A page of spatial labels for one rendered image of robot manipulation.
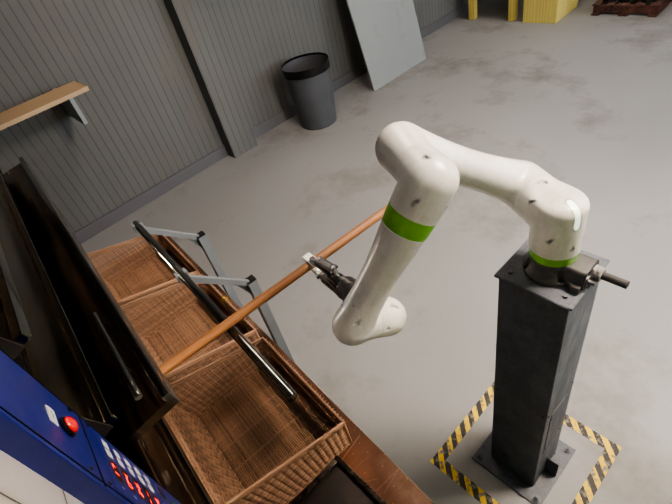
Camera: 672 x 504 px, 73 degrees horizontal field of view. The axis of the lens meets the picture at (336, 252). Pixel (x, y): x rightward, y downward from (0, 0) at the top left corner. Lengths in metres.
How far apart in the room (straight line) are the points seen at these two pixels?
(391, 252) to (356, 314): 0.20
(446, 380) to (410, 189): 1.73
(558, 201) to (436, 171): 0.39
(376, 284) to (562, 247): 0.48
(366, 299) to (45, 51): 3.71
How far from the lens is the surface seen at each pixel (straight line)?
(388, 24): 5.88
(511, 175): 1.27
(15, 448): 0.67
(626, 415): 2.58
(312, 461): 1.69
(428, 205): 0.95
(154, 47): 4.65
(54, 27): 4.41
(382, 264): 1.02
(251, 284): 1.89
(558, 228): 1.21
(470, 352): 2.65
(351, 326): 1.13
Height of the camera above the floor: 2.18
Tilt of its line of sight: 41 degrees down
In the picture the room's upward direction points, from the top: 16 degrees counter-clockwise
